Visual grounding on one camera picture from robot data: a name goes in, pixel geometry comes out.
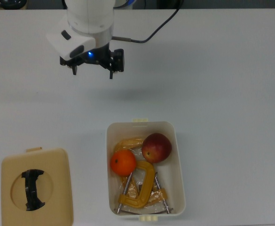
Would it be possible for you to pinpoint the cream plastic container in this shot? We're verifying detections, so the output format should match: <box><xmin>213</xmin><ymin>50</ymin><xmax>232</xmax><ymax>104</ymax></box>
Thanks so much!
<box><xmin>105</xmin><ymin>118</ymin><xmax>186</xmax><ymax>222</ymax></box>

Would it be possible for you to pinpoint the orange toy fruit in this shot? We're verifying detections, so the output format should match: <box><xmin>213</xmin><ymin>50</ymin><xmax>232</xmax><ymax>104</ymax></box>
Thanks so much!
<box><xmin>110</xmin><ymin>150</ymin><xmax>137</xmax><ymax>177</ymax></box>

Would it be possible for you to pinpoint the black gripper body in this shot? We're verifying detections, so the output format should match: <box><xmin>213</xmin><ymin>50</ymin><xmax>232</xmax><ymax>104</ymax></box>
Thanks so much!
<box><xmin>59</xmin><ymin>42</ymin><xmax>112</xmax><ymax>68</ymax></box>

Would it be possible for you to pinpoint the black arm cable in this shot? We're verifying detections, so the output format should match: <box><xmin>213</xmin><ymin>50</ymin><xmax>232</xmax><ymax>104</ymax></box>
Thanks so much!
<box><xmin>111</xmin><ymin>0</ymin><xmax>184</xmax><ymax>44</ymax></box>

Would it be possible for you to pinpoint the black round device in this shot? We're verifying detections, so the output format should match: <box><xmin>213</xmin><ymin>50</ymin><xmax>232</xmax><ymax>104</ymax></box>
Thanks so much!
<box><xmin>0</xmin><ymin>0</ymin><xmax>28</xmax><ymax>10</ymax></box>

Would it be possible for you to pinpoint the red toy apple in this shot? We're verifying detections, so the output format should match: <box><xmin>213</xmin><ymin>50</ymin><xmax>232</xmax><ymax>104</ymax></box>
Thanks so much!
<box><xmin>141</xmin><ymin>133</ymin><xmax>172</xmax><ymax>163</ymax></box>

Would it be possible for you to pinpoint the large yellow C-clamp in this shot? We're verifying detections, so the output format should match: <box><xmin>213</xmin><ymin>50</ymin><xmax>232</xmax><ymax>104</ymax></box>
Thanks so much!
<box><xmin>115</xmin><ymin>137</ymin><xmax>174</xmax><ymax>215</ymax></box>

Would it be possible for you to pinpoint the black lid handle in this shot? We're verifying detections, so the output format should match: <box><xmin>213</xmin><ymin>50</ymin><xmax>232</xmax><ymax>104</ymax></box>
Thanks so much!
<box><xmin>21</xmin><ymin>169</ymin><xmax>46</xmax><ymax>211</ymax></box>

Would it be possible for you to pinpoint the small yellow C-clamp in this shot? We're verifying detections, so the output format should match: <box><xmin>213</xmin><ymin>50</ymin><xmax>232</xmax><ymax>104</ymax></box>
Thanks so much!
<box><xmin>113</xmin><ymin>161</ymin><xmax>156</xmax><ymax>214</ymax></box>

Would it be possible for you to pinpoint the tan plastic lid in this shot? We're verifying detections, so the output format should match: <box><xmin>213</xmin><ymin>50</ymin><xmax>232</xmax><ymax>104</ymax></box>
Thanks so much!
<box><xmin>0</xmin><ymin>147</ymin><xmax>74</xmax><ymax>226</ymax></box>

